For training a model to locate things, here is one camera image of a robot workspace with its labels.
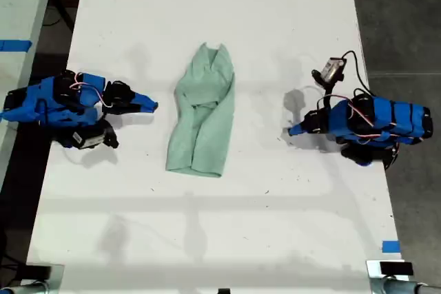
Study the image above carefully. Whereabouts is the black and silver camera box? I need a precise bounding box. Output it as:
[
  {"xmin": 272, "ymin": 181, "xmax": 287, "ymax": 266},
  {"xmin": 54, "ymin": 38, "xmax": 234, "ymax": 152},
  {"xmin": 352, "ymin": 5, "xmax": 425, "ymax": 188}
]
[{"xmin": 311, "ymin": 56, "xmax": 347, "ymax": 87}]

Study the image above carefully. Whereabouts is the short blue tape strip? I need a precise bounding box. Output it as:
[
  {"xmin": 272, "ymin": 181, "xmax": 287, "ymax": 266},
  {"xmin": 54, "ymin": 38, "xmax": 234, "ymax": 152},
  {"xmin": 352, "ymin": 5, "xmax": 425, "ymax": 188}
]
[{"xmin": 382, "ymin": 240, "xmax": 402, "ymax": 253}]

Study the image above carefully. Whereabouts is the black camera box white label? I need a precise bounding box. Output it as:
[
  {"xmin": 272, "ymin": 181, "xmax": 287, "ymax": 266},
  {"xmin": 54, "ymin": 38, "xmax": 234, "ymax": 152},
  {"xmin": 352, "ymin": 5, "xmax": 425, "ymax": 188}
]
[{"xmin": 70, "ymin": 120, "xmax": 120, "ymax": 151}]

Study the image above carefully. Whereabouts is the black camera cable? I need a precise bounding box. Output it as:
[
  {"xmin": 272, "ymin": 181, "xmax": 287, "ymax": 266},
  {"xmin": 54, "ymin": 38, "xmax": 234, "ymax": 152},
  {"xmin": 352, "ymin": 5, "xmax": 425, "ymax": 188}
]
[{"xmin": 339, "ymin": 50, "xmax": 372, "ymax": 97}]

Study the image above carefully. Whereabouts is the red and white wire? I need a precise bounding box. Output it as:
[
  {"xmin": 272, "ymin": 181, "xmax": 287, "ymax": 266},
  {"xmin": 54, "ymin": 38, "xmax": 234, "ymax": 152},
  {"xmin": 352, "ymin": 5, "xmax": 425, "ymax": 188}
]
[
  {"xmin": 70, "ymin": 72, "xmax": 114, "ymax": 109},
  {"xmin": 345, "ymin": 99, "xmax": 384, "ymax": 140}
]

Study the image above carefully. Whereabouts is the black camera stalk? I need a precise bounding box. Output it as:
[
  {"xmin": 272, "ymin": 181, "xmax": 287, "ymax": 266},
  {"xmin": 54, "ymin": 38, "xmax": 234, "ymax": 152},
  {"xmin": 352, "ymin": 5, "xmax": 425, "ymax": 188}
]
[{"xmin": 322, "ymin": 83, "xmax": 334, "ymax": 111}]

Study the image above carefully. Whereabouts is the long blue tape strip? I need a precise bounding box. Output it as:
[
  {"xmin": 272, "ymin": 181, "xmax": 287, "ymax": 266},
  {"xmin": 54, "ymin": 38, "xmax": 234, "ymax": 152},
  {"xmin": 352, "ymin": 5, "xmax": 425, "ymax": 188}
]
[{"xmin": 0, "ymin": 39, "xmax": 32, "ymax": 53}]

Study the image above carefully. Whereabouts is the small black box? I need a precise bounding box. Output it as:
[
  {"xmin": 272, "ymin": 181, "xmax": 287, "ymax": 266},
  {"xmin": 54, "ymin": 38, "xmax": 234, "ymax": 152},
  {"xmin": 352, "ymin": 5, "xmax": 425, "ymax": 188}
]
[
  {"xmin": 24, "ymin": 265, "xmax": 52, "ymax": 280},
  {"xmin": 380, "ymin": 262, "xmax": 414, "ymax": 276}
]

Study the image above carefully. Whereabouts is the metal corner bracket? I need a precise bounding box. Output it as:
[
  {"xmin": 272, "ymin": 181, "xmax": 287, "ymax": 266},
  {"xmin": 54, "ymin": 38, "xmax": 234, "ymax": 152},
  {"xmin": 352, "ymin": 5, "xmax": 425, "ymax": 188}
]
[
  {"xmin": 365, "ymin": 259, "xmax": 411, "ymax": 294},
  {"xmin": 20, "ymin": 263, "xmax": 65, "ymax": 294}
]

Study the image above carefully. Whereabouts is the pale side table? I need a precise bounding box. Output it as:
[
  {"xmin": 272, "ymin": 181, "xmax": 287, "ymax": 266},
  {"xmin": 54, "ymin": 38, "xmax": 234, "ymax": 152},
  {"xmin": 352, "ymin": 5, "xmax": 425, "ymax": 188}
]
[{"xmin": 0, "ymin": 0, "xmax": 59, "ymax": 171}]

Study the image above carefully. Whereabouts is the grey metal pipe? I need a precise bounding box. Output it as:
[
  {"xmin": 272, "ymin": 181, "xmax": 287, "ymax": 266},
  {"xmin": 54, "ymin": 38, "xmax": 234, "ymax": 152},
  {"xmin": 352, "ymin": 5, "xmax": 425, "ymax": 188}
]
[
  {"xmin": 0, "ymin": 282, "xmax": 48, "ymax": 294},
  {"xmin": 382, "ymin": 277, "xmax": 441, "ymax": 294}
]

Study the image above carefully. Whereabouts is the pale green T-shirt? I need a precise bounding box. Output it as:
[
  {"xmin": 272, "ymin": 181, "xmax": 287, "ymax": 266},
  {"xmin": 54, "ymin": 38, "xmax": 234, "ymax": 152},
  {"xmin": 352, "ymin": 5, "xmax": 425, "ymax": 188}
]
[{"xmin": 165, "ymin": 42, "xmax": 237, "ymax": 178}]

